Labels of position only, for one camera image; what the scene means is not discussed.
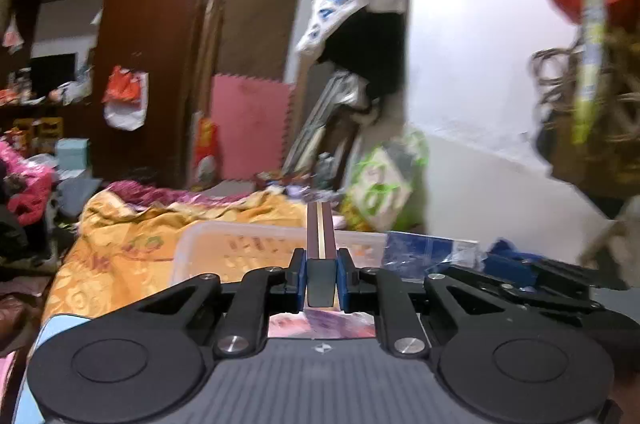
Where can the white plastic lattice basket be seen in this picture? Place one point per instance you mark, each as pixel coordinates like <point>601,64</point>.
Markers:
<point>231,249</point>

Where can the brown hanging bag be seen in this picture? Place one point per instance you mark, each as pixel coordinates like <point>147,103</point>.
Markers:
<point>606,169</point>

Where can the white DANGROUS tote bag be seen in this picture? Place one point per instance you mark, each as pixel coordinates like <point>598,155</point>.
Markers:
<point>363,37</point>

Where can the dark red wooden wardrobe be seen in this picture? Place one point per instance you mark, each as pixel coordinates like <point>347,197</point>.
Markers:
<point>159,37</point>

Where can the teal box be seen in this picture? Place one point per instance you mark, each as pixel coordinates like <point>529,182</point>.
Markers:
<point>72,153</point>

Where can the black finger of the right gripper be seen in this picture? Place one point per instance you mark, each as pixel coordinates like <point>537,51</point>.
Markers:
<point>476,279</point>

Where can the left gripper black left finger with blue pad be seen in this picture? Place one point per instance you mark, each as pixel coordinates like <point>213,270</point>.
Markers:
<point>248,305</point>

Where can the orange yellow blanket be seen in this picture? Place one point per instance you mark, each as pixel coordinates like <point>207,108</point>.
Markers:
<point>122,255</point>

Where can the brown wooden board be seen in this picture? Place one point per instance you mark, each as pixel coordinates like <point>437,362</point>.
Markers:
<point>255,37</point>

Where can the red orange printed bag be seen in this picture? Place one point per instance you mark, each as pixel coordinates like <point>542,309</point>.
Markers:
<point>203,165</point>

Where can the red and white plastic bag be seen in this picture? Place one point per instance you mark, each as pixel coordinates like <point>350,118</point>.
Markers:
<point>126,99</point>

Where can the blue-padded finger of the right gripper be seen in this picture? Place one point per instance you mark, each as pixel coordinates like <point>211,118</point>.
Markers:
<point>505,261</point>

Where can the green white shopping bag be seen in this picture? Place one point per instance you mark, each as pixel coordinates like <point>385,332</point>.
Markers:
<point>387,189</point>

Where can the metal crutches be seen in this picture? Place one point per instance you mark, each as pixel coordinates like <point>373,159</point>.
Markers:
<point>344,93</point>

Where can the blue packet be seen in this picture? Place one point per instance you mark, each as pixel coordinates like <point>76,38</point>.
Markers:
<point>414,256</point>

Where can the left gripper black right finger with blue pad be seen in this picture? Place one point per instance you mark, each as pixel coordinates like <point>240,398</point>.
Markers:
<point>382,294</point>

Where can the magenta floral quilt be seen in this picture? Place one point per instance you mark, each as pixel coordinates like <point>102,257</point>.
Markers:
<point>135,193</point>

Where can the purple packet in plastic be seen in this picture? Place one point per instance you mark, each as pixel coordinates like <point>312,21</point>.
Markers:
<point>337,325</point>

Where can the pink foam mat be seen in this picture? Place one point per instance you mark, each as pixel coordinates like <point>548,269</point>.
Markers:
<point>251,116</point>

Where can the thin striped box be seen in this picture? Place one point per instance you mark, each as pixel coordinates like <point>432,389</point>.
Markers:
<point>321,256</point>

